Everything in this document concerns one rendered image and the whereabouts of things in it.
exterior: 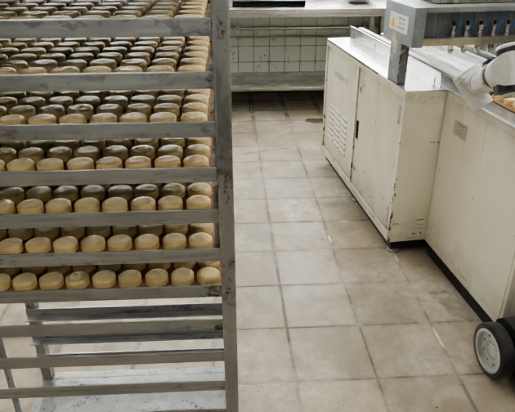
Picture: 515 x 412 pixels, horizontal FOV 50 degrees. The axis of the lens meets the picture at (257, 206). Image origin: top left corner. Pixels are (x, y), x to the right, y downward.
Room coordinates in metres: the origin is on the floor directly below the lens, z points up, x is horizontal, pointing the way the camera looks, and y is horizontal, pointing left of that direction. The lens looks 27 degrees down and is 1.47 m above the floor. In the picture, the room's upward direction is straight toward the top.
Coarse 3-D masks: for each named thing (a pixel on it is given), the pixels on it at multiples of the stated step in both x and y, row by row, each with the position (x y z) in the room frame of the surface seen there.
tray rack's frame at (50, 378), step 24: (48, 384) 1.32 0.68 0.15; (72, 384) 1.32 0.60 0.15; (96, 384) 1.32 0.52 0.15; (48, 408) 1.23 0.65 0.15; (72, 408) 1.23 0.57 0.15; (96, 408) 1.23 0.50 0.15; (120, 408) 1.22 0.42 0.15; (144, 408) 1.22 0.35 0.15; (168, 408) 1.22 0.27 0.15; (192, 408) 1.22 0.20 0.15
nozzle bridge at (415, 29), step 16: (400, 0) 2.57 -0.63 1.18; (416, 0) 2.57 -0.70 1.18; (400, 16) 2.47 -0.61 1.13; (416, 16) 2.32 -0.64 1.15; (432, 16) 2.42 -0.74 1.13; (448, 16) 2.43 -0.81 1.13; (464, 16) 2.44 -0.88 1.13; (480, 16) 2.45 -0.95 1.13; (496, 16) 2.47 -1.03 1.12; (512, 16) 2.48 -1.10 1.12; (384, 32) 2.63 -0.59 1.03; (400, 32) 2.45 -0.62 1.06; (416, 32) 2.32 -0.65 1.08; (432, 32) 2.42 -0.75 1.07; (448, 32) 2.43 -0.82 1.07; (496, 32) 2.47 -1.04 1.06; (512, 32) 2.48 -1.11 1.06; (400, 48) 2.43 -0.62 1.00; (400, 64) 2.42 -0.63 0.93; (400, 80) 2.42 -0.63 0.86
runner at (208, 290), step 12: (108, 288) 0.95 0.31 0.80; (120, 288) 0.95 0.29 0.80; (132, 288) 0.95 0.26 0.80; (144, 288) 0.95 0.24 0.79; (156, 288) 0.95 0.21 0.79; (168, 288) 0.95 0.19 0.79; (180, 288) 0.95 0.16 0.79; (192, 288) 0.95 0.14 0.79; (204, 288) 0.96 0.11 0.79; (216, 288) 0.96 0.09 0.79; (0, 300) 0.93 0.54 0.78; (12, 300) 0.94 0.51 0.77; (24, 300) 0.94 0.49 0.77; (36, 300) 0.94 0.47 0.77; (48, 300) 0.94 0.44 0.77; (60, 300) 0.94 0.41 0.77; (72, 300) 0.94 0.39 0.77; (84, 300) 0.94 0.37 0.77; (96, 300) 0.94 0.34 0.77; (108, 300) 0.95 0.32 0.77
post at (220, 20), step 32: (224, 0) 0.93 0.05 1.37; (224, 32) 0.93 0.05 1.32; (224, 64) 0.93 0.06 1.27; (224, 96) 0.93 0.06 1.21; (224, 128) 0.93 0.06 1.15; (224, 160) 0.93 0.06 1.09; (224, 192) 0.93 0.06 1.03; (224, 224) 0.93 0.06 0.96; (224, 256) 0.93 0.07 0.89; (224, 288) 0.93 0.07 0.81; (224, 320) 0.93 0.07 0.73; (224, 352) 0.93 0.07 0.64
